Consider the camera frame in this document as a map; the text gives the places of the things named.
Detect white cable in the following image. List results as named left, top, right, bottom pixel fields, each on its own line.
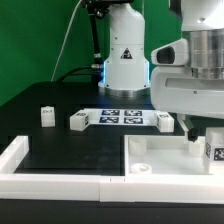
left=50, top=0, right=84, bottom=83

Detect black cable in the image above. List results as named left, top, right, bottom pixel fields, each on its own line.
left=57, top=65, right=94, bottom=83

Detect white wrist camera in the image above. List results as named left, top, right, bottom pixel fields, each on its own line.
left=151, top=38, right=189, bottom=66

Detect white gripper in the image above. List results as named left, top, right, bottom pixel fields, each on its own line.
left=151, top=66, right=224, bottom=142

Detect white marker tag sheet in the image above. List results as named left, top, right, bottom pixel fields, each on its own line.
left=84, top=108, right=156, bottom=126

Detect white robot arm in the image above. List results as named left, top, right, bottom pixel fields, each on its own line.
left=99, top=0, right=224, bottom=119

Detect white U-shaped fence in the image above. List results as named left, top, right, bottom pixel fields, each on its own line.
left=0, top=136, right=224, bottom=204

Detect white square tabletop part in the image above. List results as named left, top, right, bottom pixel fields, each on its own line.
left=124, top=135, right=205, bottom=176

